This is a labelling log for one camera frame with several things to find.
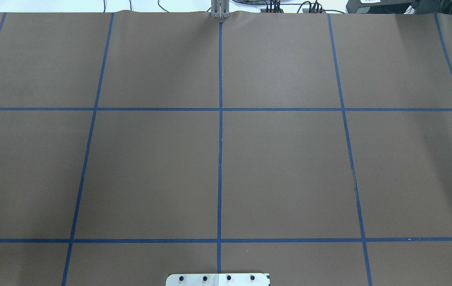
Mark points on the brown paper table mat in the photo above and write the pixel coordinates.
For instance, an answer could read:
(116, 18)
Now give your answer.
(314, 148)

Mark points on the black box top right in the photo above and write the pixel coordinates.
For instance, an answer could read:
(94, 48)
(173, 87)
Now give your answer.
(378, 6)

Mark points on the aluminium frame post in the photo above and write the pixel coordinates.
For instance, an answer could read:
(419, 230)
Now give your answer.
(220, 9)

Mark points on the white camera stand pillar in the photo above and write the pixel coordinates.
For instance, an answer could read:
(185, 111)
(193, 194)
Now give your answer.
(219, 279)

